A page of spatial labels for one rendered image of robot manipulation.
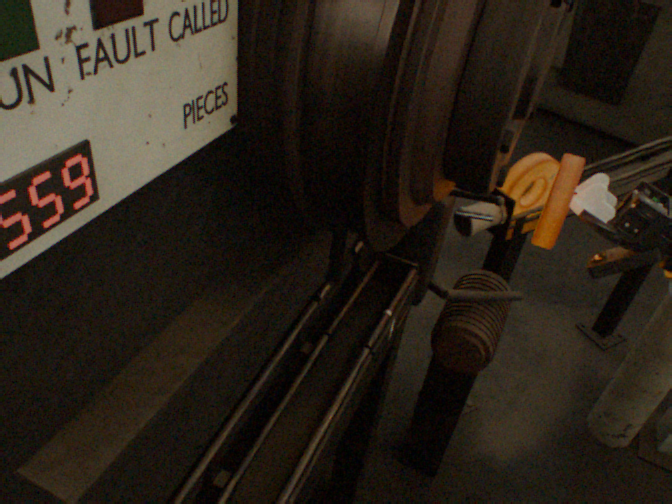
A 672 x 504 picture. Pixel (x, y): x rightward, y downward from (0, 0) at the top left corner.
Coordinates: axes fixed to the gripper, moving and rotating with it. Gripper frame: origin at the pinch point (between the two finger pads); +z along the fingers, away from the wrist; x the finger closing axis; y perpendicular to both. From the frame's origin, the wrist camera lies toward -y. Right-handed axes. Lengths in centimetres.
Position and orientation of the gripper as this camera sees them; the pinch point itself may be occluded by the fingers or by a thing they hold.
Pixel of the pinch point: (562, 192)
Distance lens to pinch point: 99.6
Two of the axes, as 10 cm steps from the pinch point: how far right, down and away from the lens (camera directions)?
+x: -4.3, 5.2, -7.4
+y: 3.7, -6.5, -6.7
